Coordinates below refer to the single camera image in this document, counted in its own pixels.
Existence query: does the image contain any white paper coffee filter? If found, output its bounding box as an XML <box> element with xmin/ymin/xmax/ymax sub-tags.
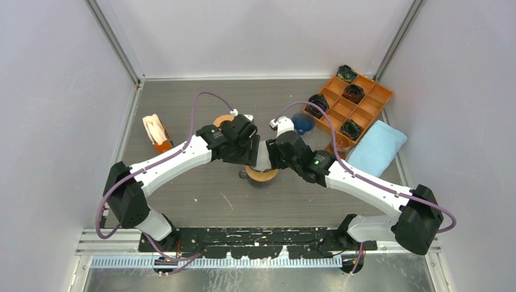
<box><xmin>254</xmin><ymin>141</ymin><xmax>272</xmax><ymax>172</ymax></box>

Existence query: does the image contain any wooden ring dripper stand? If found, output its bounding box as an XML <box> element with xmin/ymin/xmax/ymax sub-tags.
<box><xmin>245</xmin><ymin>165</ymin><xmax>279</xmax><ymax>183</ymax></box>

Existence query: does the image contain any grey glass mug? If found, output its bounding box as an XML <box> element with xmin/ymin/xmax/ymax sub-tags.
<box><xmin>239</xmin><ymin>169</ymin><xmax>274</xmax><ymax>189</ymax></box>

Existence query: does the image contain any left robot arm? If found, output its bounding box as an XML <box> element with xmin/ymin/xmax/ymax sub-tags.
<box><xmin>102</xmin><ymin>114</ymin><xmax>260</xmax><ymax>251</ymax></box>

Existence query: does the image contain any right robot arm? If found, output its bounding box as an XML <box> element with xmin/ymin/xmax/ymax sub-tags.
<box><xmin>265</xmin><ymin>131</ymin><xmax>444</xmax><ymax>255</ymax></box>

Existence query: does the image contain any blue transparent dripper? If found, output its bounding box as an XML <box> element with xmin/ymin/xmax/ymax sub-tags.
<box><xmin>291</xmin><ymin>112</ymin><xmax>315</xmax><ymax>136</ymax></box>

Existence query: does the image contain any orange filter holder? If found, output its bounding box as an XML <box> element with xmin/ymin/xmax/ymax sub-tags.
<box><xmin>153</xmin><ymin>129</ymin><xmax>173</xmax><ymax>154</ymax></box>

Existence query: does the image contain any amber glass cup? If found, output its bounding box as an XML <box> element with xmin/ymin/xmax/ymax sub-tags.
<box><xmin>325</xmin><ymin>131</ymin><xmax>353</xmax><ymax>159</ymax></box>

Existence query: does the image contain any light blue cloth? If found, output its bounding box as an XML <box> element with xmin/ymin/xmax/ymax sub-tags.
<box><xmin>346</xmin><ymin>120</ymin><xmax>408</xmax><ymax>177</ymax></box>

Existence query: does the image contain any dark capsule green yellow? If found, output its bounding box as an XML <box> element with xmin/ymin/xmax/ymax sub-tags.
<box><xmin>336</xmin><ymin>64</ymin><xmax>358</xmax><ymax>84</ymax></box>

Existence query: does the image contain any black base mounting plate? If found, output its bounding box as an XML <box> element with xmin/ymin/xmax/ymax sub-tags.
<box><xmin>160</xmin><ymin>227</ymin><xmax>360</xmax><ymax>260</ymax></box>

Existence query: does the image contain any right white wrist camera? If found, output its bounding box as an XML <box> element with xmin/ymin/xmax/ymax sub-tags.
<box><xmin>269</xmin><ymin>116</ymin><xmax>295</xmax><ymax>137</ymax></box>

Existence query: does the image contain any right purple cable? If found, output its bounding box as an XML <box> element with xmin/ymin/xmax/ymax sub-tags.
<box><xmin>274</xmin><ymin>100</ymin><xmax>458</xmax><ymax>276</ymax></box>

